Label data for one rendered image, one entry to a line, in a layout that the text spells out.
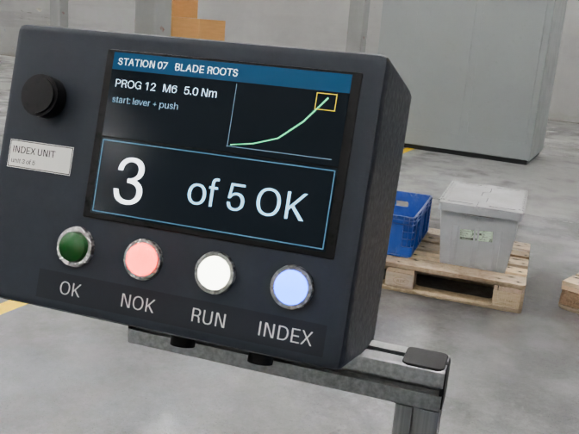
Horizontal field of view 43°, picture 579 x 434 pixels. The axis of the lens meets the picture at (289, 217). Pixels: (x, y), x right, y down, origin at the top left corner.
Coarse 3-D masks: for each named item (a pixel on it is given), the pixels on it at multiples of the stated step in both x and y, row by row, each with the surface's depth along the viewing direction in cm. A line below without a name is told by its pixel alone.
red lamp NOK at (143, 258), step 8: (136, 240) 47; (144, 240) 46; (152, 240) 46; (128, 248) 47; (136, 248) 46; (144, 248) 46; (152, 248) 46; (128, 256) 46; (136, 256) 46; (144, 256) 46; (152, 256) 46; (160, 256) 46; (128, 264) 46; (136, 264) 46; (144, 264) 46; (152, 264) 46; (160, 264) 46; (128, 272) 47; (136, 272) 46; (144, 272) 46; (152, 272) 46; (144, 280) 46
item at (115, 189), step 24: (120, 144) 47; (144, 144) 47; (96, 168) 48; (120, 168) 47; (144, 168) 47; (96, 192) 48; (120, 192) 47; (144, 192) 47; (120, 216) 47; (144, 216) 47
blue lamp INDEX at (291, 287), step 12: (276, 276) 44; (288, 276) 43; (300, 276) 43; (276, 288) 43; (288, 288) 43; (300, 288) 43; (312, 288) 43; (276, 300) 44; (288, 300) 43; (300, 300) 43
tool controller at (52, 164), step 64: (64, 64) 49; (128, 64) 47; (192, 64) 46; (256, 64) 45; (320, 64) 44; (384, 64) 43; (64, 128) 49; (128, 128) 47; (192, 128) 46; (256, 128) 45; (320, 128) 44; (384, 128) 44; (0, 192) 50; (64, 192) 49; (192, 192) 46; (256, 192) 44; (320, 192) 43; (384, 192) 48; (0, 256) 50; (192, 256) 46; (256, 256) 44; (320, 256) 43; (384, 256) 52; (128, 320) 47; (192, 320) 46; (256, 320) 44; (320, 320) 43
